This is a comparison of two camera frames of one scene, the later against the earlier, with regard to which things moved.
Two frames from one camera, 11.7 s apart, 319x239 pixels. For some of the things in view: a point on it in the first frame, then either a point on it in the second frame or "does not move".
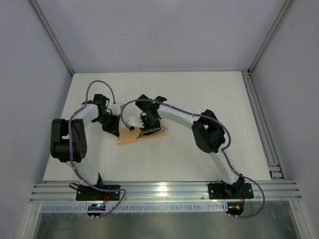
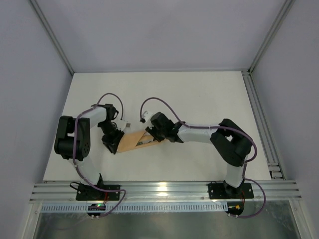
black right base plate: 220,191 does not move
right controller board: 235,208 does not move
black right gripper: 148,125 to 154,133
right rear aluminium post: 287,5 does not move
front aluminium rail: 63,192 does not move
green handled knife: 149,133 to 145,141
